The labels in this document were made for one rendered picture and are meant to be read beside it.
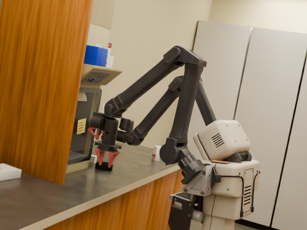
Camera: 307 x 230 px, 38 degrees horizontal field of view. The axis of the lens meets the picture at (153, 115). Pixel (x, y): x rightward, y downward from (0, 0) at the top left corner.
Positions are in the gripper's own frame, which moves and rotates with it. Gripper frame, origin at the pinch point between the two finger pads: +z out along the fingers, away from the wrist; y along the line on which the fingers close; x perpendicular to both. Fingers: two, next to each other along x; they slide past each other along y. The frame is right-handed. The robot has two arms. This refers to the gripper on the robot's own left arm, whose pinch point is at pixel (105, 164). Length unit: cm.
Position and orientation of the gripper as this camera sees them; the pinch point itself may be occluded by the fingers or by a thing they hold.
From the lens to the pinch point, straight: 194.2
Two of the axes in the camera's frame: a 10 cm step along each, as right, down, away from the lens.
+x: -3.7, 0.3, -9.3
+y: -9.1, -1.9, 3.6
